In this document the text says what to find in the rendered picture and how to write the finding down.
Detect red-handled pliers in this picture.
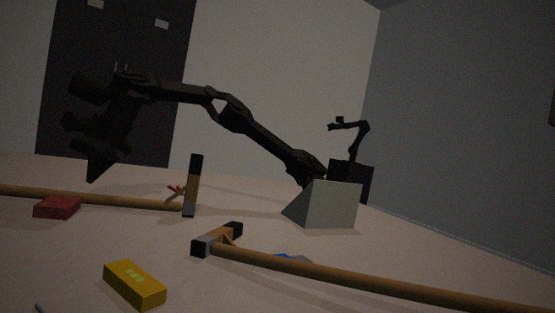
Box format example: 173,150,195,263
167,186,180,193

